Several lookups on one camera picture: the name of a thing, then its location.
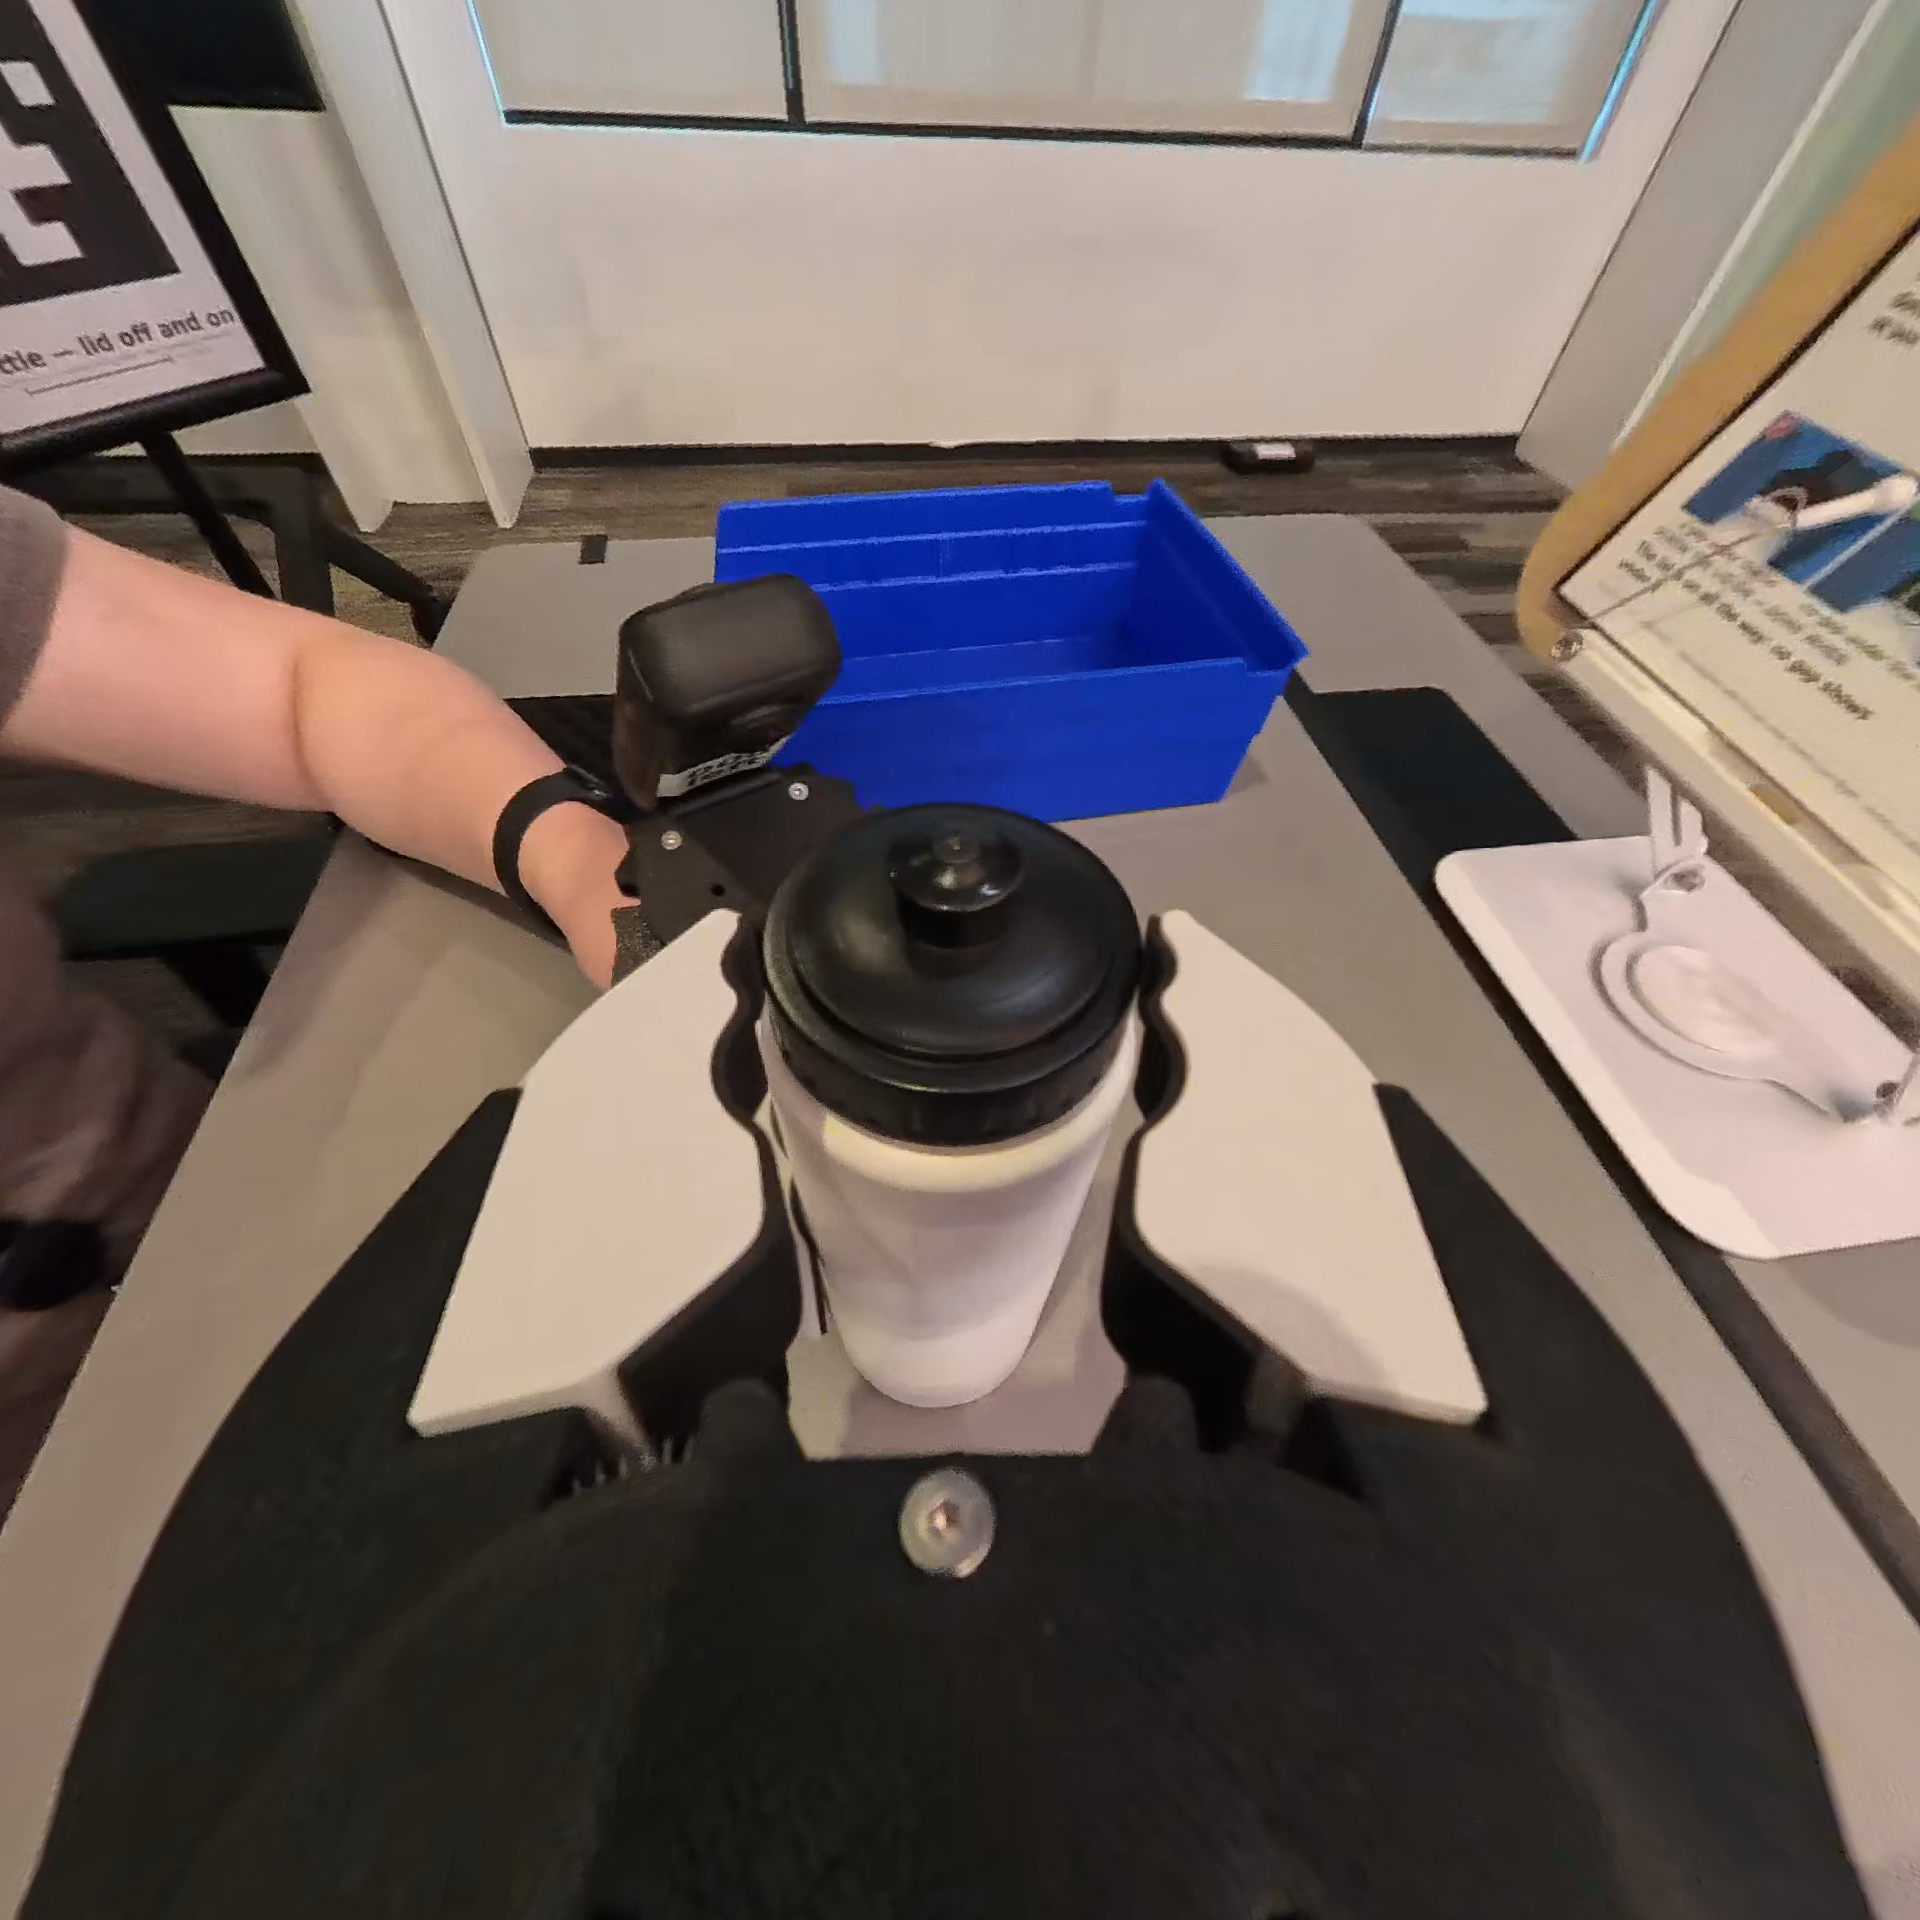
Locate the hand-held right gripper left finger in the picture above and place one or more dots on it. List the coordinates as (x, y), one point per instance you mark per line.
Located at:
(585, 1200)

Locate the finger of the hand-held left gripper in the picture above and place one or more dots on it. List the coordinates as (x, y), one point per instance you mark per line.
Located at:
(803, 1230)

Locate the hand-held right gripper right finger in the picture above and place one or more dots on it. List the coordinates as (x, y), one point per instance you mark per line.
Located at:
(1289, 1200)

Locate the white plastic bottle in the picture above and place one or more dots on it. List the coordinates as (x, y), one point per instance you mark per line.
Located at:
(930, 1259)

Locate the black bottle lid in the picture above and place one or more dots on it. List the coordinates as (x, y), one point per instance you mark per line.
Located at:
(945, 976)

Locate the blue plastic bin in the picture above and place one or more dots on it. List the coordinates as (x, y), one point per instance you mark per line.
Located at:
(1049, 721)

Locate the person's left forearm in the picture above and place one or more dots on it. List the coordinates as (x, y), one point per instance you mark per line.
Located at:
(300, 707)

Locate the person's left hand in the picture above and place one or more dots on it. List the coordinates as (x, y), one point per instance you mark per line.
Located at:
(586, 901)

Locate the black wrist band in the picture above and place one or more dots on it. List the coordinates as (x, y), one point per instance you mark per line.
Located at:
(518, 842)

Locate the white stand base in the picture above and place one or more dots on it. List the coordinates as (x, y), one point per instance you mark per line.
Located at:
(1577, 929)

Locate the black device on floor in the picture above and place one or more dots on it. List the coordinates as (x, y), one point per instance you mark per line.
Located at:
(1267, 457)

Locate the framed glass window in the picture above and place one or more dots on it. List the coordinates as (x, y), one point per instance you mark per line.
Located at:
(1049, 61)

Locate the black framed poster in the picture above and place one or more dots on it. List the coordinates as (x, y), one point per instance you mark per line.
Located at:
(149, 225)

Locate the printed instruction sheet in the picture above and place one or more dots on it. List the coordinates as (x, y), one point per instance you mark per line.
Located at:
(1800, 631)

